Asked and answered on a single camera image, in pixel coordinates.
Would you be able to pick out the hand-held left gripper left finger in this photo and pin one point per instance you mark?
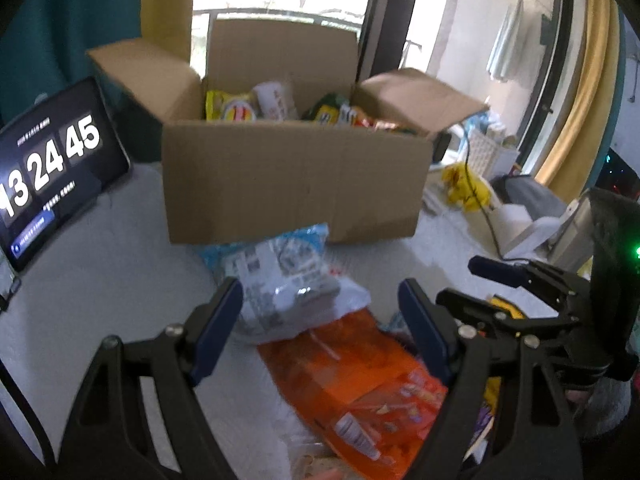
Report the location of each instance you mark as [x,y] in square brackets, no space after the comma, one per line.
[220,330]

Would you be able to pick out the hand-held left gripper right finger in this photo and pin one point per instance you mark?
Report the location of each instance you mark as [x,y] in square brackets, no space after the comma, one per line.
[425,330]

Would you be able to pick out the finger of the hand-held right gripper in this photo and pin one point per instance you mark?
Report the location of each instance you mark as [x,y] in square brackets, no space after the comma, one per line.
[495,269]
[470,305]

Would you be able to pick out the yellow and black snack packet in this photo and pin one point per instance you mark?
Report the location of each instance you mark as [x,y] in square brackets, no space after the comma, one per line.
[505,306]

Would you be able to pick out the white and blue snack packet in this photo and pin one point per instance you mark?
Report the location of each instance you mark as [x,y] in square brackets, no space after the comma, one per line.
[280,280]

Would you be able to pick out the cardboard box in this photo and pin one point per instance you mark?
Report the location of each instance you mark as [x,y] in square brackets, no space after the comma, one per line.
[300,185]

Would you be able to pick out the person's right forearm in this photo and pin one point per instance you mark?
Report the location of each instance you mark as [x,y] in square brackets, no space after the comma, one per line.
[607,405]

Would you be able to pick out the person's right hand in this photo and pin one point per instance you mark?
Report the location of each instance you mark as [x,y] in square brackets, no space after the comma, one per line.
[579,401]

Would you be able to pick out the person's left hand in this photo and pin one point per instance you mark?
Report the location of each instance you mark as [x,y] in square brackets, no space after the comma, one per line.
[327,475]

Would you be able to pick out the white box device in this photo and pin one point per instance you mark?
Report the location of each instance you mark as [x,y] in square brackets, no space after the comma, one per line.
[520,232]

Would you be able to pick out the steel tumbler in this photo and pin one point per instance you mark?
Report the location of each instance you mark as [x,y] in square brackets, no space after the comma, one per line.
[575,235]

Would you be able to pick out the grey cloth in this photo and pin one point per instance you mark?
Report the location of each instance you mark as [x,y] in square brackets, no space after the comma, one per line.
[530,195]

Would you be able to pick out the yellow plastic packet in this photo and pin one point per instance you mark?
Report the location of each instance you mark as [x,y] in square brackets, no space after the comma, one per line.
[465,187]

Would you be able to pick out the purple snack packet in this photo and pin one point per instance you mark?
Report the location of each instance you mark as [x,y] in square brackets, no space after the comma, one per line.
[482,420]

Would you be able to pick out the dark screen with lights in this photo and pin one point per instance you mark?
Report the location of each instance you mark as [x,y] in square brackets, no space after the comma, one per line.
[625,170]

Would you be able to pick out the white plastic basket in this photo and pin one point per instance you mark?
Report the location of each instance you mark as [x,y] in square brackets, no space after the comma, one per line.
[492,155]

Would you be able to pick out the red and orange snack packet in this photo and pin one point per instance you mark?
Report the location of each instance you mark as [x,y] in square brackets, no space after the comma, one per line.
[375,121]

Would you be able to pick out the yellow curtain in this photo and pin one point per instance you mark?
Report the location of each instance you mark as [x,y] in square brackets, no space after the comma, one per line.
[167,5]
[585,85]

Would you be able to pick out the hanging pale towel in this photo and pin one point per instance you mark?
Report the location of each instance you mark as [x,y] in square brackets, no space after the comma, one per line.
[505,42]

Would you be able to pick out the tablet with clock display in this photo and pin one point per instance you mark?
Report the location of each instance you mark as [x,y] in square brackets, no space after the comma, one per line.
[55,170]

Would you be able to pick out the green and yellow chip bag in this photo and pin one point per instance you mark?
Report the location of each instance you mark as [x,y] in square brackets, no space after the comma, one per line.
[325,109]

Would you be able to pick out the black balcony railing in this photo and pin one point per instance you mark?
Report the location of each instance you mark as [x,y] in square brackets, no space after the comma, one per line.
[280,14]

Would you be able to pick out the teal curtain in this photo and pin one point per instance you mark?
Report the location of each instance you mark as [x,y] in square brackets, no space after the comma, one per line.
[60,25]

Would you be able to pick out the black window frame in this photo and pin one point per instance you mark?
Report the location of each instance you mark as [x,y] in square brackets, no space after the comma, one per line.
[385,15]

